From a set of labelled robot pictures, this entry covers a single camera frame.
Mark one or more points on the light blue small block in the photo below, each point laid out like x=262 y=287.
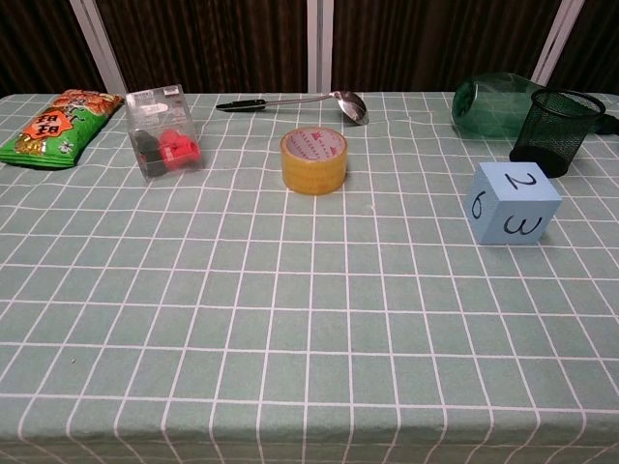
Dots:
x=517 y=212

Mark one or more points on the yellow packing tape roll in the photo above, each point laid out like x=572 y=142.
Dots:
x=314 y=179

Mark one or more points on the green grid tablecloth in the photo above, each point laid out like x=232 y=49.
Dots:
x=290 y=314

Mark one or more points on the clear plastic packet red label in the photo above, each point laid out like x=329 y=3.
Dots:
x=164 y=145

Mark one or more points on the green spray bottle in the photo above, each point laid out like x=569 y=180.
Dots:
x=488 y=111

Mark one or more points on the black mesh pen cup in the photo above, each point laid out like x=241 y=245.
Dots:
x=551 y=140

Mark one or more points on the green orange snack bag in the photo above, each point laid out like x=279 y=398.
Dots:
x=53 y=130

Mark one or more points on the white partition post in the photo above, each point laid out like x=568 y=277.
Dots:
x=319 y=48
x=97 y=48
x=556 y=43

